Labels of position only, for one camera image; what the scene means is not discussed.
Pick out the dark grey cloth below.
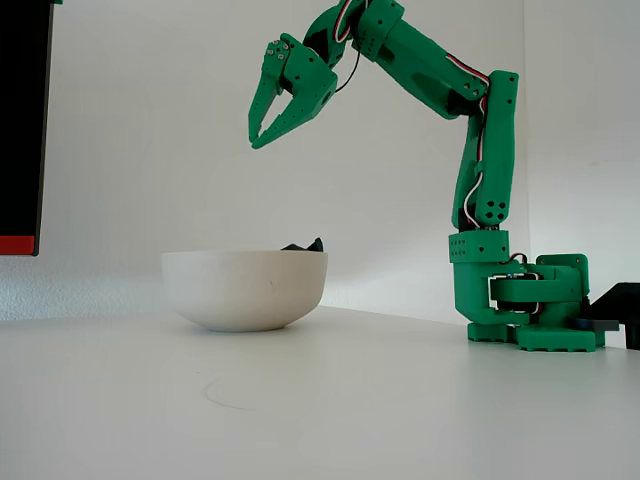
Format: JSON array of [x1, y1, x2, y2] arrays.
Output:
[[280, 237, 327, 254]]

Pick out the white round bowl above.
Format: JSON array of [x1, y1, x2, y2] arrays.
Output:
[[160, 249, 330, 334]]

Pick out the black panel with red strip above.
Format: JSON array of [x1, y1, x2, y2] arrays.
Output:
[[0, 0, 56, 258]]

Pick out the black table clamp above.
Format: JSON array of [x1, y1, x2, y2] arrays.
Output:
[[572, 282, 640, 351]]

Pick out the red white black servo cable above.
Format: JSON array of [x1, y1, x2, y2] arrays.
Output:
[[329, 0, 369, 95], [446, 51, 496, 232]]

